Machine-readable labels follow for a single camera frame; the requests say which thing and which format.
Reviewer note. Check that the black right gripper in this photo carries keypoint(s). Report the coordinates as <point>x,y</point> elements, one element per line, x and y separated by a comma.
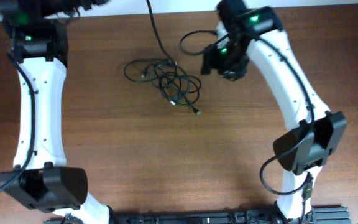
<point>208,63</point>

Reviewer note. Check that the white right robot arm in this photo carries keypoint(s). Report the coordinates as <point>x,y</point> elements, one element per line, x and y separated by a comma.
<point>313,131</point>

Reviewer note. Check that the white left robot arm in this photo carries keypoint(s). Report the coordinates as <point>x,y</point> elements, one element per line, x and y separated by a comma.
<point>40,178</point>

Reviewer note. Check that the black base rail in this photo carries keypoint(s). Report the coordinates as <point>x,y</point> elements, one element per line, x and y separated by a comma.
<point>228,216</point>

